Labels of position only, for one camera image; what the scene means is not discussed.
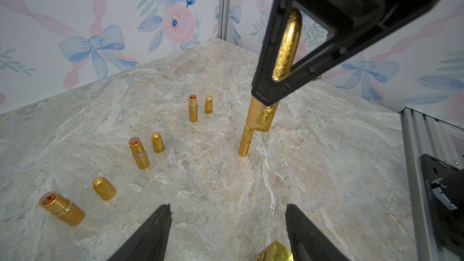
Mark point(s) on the gold lipstick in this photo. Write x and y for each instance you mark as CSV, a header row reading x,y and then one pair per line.
x,y
245,141
62,208
193,108
139,153

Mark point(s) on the gold lipstick cap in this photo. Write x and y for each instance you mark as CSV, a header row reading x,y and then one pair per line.
x,y
104,188
260,117
208,108
158,143

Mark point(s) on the aluminium front rail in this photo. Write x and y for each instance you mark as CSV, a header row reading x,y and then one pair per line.
x,y
423,134

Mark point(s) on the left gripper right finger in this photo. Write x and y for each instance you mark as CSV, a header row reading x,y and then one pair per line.
x,y
308,243

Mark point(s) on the square gold lipstick box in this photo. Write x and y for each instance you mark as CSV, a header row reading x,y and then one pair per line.
x,y
276,251

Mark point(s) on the right aluminium corner post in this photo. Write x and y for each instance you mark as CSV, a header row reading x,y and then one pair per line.
x,y
224,18

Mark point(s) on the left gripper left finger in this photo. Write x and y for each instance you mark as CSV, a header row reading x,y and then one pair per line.
x,y
149,242

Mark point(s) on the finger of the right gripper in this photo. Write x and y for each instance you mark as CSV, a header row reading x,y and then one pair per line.
x,y
330,54
264,88

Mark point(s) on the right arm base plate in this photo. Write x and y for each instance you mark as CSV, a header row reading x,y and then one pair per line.
x,y
444,186

